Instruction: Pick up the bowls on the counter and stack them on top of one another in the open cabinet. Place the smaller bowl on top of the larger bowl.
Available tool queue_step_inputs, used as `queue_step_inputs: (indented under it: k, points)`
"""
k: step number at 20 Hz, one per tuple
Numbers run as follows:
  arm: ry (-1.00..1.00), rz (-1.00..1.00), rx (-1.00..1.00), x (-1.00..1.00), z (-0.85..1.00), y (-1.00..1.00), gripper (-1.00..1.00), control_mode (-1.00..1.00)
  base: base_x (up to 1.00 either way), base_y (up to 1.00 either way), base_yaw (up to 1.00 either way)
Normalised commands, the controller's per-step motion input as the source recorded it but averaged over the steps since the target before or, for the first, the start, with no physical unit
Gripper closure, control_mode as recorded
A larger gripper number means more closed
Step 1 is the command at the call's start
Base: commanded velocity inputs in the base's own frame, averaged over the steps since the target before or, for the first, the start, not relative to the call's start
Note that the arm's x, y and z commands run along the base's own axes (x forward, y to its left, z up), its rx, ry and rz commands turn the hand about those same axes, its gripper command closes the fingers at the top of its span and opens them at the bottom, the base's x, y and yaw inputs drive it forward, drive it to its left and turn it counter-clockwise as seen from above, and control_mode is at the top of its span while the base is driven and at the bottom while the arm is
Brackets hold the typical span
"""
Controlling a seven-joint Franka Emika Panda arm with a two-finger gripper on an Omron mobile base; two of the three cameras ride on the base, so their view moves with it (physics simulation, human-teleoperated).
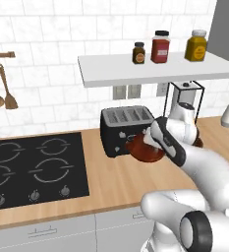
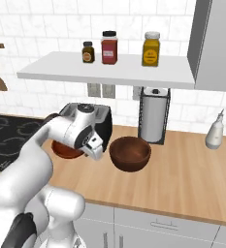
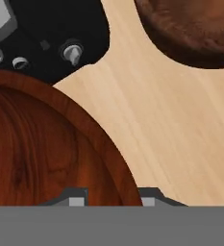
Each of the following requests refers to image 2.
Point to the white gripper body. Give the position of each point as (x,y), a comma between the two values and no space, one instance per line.
(96,151)

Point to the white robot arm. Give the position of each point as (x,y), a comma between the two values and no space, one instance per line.
(24,174)

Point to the small reddish brown bowl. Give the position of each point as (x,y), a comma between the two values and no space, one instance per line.
(63,151)

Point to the large dark brown bowl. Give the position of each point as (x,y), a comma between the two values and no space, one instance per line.
(130,154)

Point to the narrow grey drawer front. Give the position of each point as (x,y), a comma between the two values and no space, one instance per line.
(100,213)

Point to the white paper towel roll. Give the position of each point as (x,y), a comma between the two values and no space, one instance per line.
(154,116)

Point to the black paper towel holder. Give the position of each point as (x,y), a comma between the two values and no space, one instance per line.
(165,129)

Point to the grey cupboard door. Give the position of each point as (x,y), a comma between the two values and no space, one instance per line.
(163,240)
(93,234)

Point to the black hob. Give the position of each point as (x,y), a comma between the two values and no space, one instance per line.
(7,139)

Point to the small dark brown jar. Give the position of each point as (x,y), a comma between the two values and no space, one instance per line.
(88,52)

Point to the red jar with black lid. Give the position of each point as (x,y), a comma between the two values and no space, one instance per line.
(109,48)

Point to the yellow jar with white lid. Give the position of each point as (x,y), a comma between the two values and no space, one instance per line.
(151,51)

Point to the white spray bottle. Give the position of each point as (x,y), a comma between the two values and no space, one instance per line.
(214,134)

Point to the wide grey drawer front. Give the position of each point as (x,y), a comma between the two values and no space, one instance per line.
(195,227)

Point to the grey wall outlet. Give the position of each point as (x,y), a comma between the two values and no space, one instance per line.
(136,93)
(93,90)
(108,91)

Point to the white wall shelf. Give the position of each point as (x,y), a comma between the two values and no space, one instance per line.
(117,69)

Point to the grey wall cabinet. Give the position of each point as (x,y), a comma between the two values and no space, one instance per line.
(214,45)

